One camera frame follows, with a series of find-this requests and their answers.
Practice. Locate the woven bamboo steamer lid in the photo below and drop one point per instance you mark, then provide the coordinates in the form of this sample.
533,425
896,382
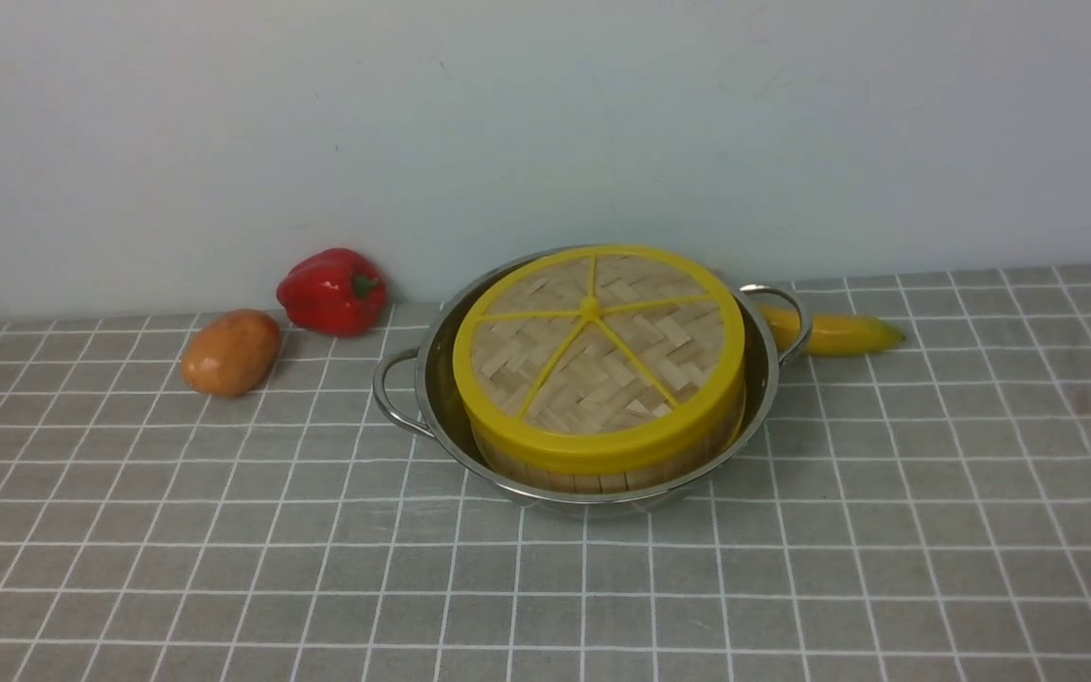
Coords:
567,340

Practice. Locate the bamboo steamer basket yellow rim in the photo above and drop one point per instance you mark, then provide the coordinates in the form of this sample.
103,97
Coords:
637,451

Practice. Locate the stainless steel pot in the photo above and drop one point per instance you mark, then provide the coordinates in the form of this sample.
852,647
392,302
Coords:
416,390

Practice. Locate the red bell pepper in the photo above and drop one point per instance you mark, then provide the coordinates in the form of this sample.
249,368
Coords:
336,292

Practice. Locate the yellow banana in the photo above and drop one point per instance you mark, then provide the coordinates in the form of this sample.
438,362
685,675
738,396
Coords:
834,335

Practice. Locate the brown potato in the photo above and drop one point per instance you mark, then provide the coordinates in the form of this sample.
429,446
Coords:
232,354

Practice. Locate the grey checkered tablecloth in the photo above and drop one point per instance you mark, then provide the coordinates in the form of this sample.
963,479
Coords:
923,515

